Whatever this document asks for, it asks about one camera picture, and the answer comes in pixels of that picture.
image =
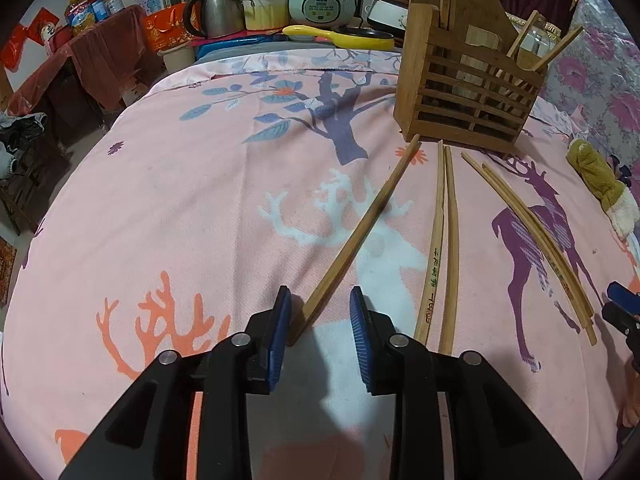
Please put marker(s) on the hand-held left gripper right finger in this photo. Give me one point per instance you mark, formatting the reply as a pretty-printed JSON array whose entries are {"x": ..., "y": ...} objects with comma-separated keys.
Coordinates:
[{"x": 360, "y": 340}]

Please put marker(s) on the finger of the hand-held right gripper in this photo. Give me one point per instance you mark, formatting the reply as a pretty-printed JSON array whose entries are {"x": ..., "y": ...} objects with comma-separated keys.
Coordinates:
[
  {"x": 631, "y": 330},
  {"x": 625, "y": 296}
]

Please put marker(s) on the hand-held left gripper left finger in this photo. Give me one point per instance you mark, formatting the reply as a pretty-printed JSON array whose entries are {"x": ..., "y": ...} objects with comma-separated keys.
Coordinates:
[{"x": 280, "y": 340}]

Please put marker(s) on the printed wooden chopstick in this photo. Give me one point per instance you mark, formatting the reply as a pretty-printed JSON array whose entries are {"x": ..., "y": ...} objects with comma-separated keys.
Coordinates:
[{"x": 436, "y": 240}]

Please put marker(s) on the wooden utensil holder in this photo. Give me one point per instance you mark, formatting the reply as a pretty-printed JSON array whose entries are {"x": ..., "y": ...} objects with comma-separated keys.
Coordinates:
[{"x": 430, "y": 45}]

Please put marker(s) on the person's right hand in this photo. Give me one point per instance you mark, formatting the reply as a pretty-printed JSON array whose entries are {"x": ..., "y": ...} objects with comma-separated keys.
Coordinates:
[{"x": 632, "y": 407}]

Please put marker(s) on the green plush mitten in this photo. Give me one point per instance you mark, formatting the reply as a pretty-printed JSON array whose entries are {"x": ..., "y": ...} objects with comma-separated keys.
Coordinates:
[{"x": 592, "y": 170}]

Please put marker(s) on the pink deer print sheet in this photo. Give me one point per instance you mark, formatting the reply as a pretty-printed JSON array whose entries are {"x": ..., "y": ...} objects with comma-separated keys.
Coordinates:
[{"x": 175, "y": 220}]

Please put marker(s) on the floral foil sheet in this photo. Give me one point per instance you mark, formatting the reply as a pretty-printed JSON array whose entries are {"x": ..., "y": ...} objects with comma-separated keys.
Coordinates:
[{"x": 610, "y": 60}]

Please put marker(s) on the clear plastic bottle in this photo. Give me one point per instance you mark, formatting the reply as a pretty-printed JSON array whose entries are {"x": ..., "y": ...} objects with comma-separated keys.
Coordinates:
[{"x": 537, "y": 40}]

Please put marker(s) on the red floor mat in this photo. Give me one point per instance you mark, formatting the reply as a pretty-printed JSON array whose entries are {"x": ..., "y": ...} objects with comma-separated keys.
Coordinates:
[{"x": 6, "y": 270}]

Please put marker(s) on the blue plastic box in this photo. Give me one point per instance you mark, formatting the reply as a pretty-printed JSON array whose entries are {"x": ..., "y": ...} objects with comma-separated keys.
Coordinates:
[{"x": 235, "y": 46}]

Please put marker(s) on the white bucket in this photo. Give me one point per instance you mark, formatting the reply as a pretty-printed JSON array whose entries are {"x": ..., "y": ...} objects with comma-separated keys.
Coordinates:
[{"x": 179, "y": 57}]

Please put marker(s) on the yellow frying pan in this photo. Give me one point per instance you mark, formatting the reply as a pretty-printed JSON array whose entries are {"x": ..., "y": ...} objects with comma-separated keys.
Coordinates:
[{"x": 350, "y": 37}]

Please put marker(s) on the steel cooking pot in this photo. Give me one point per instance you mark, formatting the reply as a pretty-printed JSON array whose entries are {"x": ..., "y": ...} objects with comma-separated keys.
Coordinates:
[{"x": 265, "y": 12}]

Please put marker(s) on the pile of clothes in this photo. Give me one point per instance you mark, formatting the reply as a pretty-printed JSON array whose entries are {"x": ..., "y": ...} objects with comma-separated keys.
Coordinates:
[{"x": 20, "y": 135}]

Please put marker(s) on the orange gift box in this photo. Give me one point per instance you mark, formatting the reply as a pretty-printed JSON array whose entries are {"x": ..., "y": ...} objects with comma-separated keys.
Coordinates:
[{"x": 167, "y": 27}]

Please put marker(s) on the stainless steel kettle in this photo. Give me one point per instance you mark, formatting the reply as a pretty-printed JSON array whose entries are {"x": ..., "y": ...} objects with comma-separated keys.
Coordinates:
[{"x": 220, "y": 10}]

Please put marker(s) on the red cloth covered table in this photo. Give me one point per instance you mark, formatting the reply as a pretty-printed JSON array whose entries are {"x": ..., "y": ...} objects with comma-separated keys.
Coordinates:
[{"x": 100, "y": 45}]

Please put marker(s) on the yellow oil bottle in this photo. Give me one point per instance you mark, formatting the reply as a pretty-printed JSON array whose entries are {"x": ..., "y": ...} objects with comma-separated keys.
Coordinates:
[{"x": 82, "y": 15}]

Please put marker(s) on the red knot decoration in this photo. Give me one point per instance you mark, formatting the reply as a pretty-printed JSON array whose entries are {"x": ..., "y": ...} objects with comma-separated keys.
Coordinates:
[{"x": 14, "y": 50}]

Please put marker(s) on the red paper diamond decoration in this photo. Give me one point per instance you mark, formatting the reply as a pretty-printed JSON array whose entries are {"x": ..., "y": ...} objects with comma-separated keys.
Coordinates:
[{"x": 44, "y": 25}]

